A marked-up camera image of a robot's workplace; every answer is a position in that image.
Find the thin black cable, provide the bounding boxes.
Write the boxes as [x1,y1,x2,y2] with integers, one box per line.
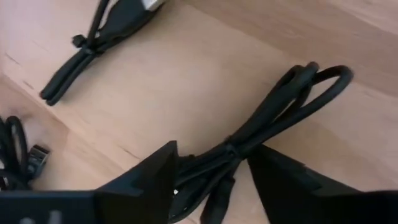
[169,60,355,224]

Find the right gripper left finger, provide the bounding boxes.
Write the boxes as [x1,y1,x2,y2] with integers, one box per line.
[0,139,180,224]

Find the black braided cable bundle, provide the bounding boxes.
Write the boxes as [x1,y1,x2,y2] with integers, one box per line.
[0,114,51,191]

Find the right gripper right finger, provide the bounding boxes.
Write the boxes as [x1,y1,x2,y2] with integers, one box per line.
[246,144,398,224]

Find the black cable silver plug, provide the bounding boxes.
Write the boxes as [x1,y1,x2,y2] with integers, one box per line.
[39,0,165,106]

